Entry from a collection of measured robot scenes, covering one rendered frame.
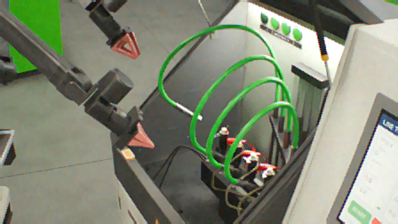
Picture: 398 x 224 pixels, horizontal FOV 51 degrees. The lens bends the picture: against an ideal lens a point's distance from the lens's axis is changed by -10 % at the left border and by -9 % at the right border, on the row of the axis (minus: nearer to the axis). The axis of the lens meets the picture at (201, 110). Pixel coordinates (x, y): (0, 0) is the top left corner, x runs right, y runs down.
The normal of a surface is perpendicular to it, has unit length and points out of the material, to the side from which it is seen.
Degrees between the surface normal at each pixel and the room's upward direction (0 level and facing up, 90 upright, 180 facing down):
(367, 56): 76
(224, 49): 90
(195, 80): 90
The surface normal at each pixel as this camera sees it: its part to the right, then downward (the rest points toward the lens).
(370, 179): -0.84, 0.00
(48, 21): 0.50, 0.43
